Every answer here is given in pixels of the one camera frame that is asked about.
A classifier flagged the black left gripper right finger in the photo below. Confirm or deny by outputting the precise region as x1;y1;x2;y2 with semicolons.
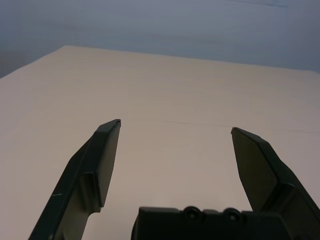
230;126;320;240

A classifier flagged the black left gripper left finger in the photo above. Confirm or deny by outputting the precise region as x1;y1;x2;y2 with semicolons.
27;119;122;240

